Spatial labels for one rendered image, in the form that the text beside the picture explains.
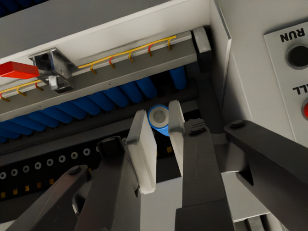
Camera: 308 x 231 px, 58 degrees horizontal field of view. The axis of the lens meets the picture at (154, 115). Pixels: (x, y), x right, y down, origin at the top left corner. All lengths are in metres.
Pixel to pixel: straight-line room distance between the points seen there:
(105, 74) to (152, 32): 0.07
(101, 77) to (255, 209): 0.19
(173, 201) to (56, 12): 0.20
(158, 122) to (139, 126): 0.04
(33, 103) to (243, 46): 0.22
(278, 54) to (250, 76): 0.03
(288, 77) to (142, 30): 0.13
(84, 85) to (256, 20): 0.18
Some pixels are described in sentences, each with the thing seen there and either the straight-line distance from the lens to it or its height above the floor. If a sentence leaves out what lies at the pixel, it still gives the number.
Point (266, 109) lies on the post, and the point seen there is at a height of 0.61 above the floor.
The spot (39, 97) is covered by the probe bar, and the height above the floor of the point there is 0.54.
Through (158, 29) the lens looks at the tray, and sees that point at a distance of 0.28.
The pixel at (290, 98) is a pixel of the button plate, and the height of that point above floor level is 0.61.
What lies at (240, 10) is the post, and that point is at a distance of 0.25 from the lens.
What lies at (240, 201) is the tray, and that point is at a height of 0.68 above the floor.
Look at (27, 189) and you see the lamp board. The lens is 0.48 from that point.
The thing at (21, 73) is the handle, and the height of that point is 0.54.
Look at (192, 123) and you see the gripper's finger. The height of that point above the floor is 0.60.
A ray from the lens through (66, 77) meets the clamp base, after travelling 0.28.
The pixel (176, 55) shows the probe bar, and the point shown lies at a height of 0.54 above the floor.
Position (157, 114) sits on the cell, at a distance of 0.20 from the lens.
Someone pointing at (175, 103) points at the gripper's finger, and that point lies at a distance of 0.19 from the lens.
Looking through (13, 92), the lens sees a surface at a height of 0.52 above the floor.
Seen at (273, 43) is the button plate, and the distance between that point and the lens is 0.25.
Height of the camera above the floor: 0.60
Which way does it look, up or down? 2 degrees down
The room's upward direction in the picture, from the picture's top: 164 degrees clockwise
